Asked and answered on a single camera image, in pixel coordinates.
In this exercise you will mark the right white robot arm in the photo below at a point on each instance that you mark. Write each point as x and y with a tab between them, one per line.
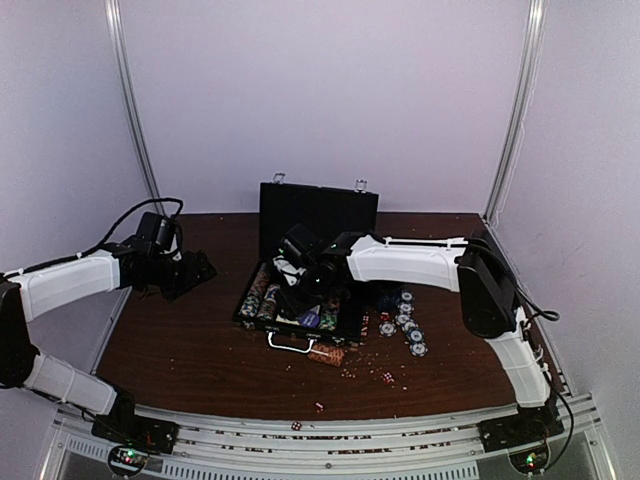
493	305

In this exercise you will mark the dark blue mug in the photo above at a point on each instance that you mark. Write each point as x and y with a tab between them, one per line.
388	299

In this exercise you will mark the poker chip row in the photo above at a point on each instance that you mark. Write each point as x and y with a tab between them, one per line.
269	305
329	315
256	292

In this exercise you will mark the brown poker chip roll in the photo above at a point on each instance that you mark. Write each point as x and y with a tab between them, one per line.
326	354

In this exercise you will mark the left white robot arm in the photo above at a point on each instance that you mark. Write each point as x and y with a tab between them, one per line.
30	294

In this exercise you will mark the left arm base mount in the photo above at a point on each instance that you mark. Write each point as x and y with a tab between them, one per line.
123	426

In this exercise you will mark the aluminium frame post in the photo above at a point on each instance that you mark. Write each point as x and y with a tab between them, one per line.
117	36
525	86

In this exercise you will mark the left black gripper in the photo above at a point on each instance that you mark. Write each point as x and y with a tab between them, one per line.
196	272

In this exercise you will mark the black poker case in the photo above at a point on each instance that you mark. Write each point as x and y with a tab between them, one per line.
300	285

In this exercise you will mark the aluminium front rail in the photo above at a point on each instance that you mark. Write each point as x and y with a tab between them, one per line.
444	446

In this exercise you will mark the right poker chip row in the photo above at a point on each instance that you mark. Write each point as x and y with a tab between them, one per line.
329	315

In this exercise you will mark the right aluminium frame post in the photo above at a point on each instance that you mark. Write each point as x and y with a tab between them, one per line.
525	86

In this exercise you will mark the left poker chip row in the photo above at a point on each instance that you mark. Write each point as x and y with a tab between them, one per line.
256	292

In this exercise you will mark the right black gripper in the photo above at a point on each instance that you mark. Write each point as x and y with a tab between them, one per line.
292	306

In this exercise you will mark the purple small blind button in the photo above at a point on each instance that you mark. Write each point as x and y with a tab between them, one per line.
309	319

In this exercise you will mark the left aluminium frame post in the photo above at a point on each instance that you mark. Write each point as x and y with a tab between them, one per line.
117	36

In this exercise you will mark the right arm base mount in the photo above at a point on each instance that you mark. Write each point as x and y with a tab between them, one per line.
528	425

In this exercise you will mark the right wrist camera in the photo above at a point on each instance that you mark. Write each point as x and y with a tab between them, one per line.
295	254

